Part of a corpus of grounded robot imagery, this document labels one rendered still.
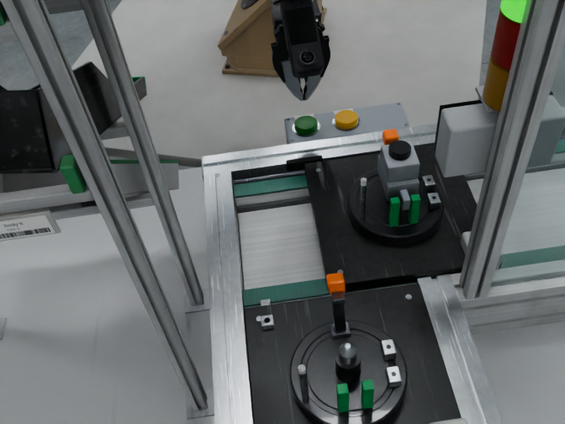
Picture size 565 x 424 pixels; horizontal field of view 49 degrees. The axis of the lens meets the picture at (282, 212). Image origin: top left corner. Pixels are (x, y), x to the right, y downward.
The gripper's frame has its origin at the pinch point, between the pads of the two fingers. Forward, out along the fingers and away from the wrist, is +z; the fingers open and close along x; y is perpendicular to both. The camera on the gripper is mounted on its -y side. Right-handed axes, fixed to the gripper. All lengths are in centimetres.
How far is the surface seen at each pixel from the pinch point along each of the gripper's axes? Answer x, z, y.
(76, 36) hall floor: 93, 103, 197
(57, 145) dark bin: 26, -29, -38
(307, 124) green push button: -0.2, 5.7, -0.6
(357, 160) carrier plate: -7.0, 5.9, -10.4
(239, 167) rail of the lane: 12.2, 6.9, -7.4
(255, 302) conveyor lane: 11.9, 8.2, -32.8
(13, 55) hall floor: 123, 103, 189
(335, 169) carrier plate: -3.2, 5.9, -11.8
